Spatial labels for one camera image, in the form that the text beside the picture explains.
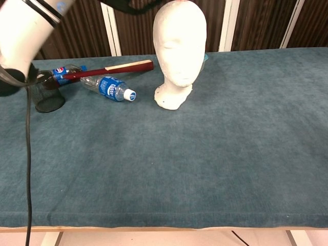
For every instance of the white partition post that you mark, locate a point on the white partition post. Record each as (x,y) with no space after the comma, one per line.
(111,30)
(229,25)
(292,25)

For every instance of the white foam mannequin head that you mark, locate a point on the white foam mannequin head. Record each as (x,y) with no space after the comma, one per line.
(179,51)

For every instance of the black baseball cap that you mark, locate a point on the black baseball cap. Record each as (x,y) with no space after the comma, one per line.
(133,6)

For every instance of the clear blue-label water bottle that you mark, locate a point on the clear blue-label water bottle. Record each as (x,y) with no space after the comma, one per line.
(107,87)

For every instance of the teal clear plastic container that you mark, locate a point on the teal clear plastic container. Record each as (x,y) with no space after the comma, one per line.
(205,60)

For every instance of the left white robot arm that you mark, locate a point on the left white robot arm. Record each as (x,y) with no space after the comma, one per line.
(23,33)

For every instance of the black mesh pen cup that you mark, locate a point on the black mesh pen cup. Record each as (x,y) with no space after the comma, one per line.
(48,98)

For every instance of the white table leg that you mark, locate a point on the white table leg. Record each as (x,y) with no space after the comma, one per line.
(51,238)
(297,238)

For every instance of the red wooden folded fan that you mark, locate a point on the red wooden folded fan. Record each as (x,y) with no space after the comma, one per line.
(128,68)

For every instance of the blue-green tablecloth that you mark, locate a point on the blue-green tablecloth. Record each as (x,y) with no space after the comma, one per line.
(179,153)

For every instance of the Pepsi cola bottle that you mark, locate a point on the Pepsi cola bottle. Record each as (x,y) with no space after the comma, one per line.
(60,73)

